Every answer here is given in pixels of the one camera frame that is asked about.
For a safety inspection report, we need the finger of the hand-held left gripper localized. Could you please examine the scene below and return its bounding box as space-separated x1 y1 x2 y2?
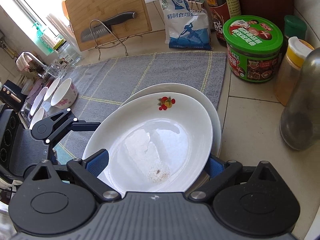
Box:
45 107 101 145

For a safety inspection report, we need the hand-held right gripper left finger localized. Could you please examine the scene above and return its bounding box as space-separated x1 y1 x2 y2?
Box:
31 149 122 203

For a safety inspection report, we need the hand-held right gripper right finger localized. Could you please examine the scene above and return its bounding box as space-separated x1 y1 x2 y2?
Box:
187 155 282 202

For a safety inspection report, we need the white ceramic bowl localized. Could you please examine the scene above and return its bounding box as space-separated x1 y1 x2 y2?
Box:
44 77 61 102
28 107 49 130

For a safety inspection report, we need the white bowl with pink flowers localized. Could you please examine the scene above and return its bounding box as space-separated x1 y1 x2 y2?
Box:
50 78 78 109

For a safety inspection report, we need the stained white fruit-print plate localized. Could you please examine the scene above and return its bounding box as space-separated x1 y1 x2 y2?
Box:
82 92 213 198

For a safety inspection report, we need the white plate with fruit print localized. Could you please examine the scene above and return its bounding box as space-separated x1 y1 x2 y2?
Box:
121 82 222 188

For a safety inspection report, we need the white and red drainer basket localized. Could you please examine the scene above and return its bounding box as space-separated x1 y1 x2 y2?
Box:
29 87 48 114

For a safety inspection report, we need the clear drinking glass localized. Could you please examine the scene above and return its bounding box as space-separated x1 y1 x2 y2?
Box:
46 59 67 78

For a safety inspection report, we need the glass storage jar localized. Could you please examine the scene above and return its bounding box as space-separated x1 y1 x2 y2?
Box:
54 40 82 67

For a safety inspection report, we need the metal faucet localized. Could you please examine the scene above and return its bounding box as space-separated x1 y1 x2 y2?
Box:
24 52 50 77

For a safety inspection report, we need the pink cloth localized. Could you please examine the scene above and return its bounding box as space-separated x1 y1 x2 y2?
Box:
15 52 33 72

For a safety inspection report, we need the grey and teal kitchen towel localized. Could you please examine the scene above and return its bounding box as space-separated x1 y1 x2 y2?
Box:
51 51 227 165

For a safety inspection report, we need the green dish soap bottle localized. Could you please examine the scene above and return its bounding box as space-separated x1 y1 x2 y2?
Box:
32 22 54 54

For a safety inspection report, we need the large plastic wrap roll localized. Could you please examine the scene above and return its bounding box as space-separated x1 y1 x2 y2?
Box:
46 12 73 48

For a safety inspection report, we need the glass bottle with red cap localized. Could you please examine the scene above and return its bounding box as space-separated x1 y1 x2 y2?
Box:
279 47 320 151

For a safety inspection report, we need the yellow-lidded spice jar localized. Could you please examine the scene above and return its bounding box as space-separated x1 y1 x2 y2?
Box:
274 36 315 107

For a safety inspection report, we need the orange cooking wine bottle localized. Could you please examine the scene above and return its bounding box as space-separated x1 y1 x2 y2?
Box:
59 0 70 22

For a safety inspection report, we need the bamboo cutting board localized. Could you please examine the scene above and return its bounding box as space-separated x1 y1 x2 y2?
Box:
62 0 153 52

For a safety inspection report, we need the green-lidded sauce jar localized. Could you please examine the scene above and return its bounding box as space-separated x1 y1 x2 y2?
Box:
222 15 284 83

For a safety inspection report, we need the window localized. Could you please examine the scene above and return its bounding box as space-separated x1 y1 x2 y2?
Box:
0 0 65 43

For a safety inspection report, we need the white and blue salt bag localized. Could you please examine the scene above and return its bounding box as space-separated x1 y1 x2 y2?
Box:
157 0 213 51

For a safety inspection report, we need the dark vinegar bottle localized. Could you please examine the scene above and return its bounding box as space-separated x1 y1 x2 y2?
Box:
202 0 242 47

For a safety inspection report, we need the small green-capped bottle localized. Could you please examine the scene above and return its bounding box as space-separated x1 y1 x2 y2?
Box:
282 15 307 53

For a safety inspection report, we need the brown knife block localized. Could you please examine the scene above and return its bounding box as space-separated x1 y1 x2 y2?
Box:
236 0 294 25

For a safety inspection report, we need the metal wire rack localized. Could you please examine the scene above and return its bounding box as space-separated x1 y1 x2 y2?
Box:
69 19 130 61

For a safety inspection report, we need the black-handled santoku knife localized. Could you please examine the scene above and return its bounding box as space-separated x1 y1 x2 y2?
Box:
80 11 138 43

